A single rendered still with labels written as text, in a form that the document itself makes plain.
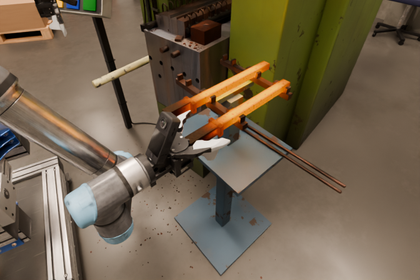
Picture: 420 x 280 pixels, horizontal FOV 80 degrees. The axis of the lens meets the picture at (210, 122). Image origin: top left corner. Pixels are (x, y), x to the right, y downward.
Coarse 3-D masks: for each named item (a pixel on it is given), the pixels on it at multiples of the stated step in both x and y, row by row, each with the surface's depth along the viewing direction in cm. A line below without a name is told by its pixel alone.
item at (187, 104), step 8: (256, 64) 89; (264, 64) 89; (240, 72) 85; (248, 72) 85; (232, 80) 82; (240, 80) 82; (216, 88) 78; (224, 88) 79; (232, 88) 82; (200, 96) 75; (208, 96) 75; (216, 96) 78; (176, 104) 70; (184, 104) 70; (192, 104) 71; (200, 104) 75; (176, 112) 71; (192, 112) 73
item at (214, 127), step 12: (276, 84) 80; (288, 84) 81; (264, 96) 75; (240, 108) 71; (252, 108) 72; (216, 120) 67; (228, 120) 67; (192, 132) 63; (204, 132) 63; (216, 132) 66; (192, 144) 63
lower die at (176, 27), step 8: (200, 0) 140; (208, 0) 137; (176, 8) 130; (184, 8) 127; (200, 8) 124; (216, 8) 126; (224, 8) 130; (160, 16) 122; (168, 16) 118; (176, 16) 116; (192, 16) 118; (200, 16) 119; (160, 24) 125; (168, 24) 121; (176, 24) 117; (184, 24) 114; (192, 24) 118; (176, 32) 120; (184, 32) 116
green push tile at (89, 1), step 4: (84, 0) 128; (88, 0) 127; (92, 0) 127; (96, 0) 127; (84, 4) 128; (88, 4) 128; (92, 4) 127; (96, 4) 127; (84, 8) 128; (88, 8) 128; (92, 8) 127; (96, 8) 128
